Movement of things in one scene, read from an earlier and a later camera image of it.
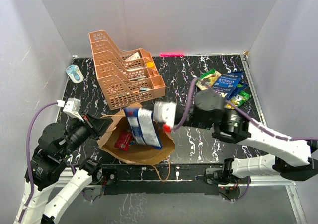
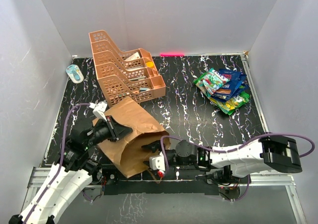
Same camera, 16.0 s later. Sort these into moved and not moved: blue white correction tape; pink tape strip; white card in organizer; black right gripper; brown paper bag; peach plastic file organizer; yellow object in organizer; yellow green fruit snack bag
Moved: brown paper bag; black right gripper
Not moved: blue white correction tape; pink tape strip; yellow green fruit snack bag; peach plastic file organizer; white card in organizer; yellow object in organizer
